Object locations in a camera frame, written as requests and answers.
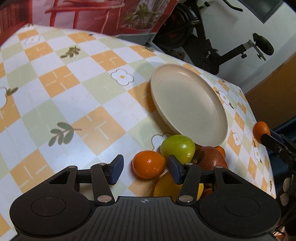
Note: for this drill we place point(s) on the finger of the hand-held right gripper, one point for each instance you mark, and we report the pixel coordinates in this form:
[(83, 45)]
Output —
[(269, 140), (277, 136)]

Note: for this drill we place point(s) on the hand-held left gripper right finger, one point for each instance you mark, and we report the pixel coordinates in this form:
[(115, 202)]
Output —
[(174, 170)]

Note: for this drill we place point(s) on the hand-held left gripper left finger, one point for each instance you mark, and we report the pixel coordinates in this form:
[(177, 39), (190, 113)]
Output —
[(116, 170)]

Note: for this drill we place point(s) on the orange tangerine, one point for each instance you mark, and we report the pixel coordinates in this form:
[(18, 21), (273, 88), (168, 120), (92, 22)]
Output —
[(221, 151), (148, 164), (208, 191), (260, 129)]

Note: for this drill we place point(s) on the yellow lemon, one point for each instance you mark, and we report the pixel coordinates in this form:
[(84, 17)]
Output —
[(165, 186)]

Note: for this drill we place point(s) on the small green apple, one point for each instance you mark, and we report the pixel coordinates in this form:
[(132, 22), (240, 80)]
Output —
[(177, 148)]

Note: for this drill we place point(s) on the small red apple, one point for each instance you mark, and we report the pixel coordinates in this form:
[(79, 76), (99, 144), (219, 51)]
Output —
[(210, 157)]

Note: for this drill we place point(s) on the beige round plate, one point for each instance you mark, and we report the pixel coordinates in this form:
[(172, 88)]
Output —
[(187, 102)]

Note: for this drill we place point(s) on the person's right hand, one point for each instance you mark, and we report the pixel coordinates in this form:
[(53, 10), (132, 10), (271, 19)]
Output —
[(285, 197)]

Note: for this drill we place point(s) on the checkered flower tablecloth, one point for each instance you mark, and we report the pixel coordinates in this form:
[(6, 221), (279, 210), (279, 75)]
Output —
[(69, 92)]

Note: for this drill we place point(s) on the black exercise bike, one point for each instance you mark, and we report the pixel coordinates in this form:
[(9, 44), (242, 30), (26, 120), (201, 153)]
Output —
[(203, 46)]

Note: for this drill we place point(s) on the printed pink backdrop cloth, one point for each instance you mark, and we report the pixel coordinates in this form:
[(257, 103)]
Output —
[(92, 14)]

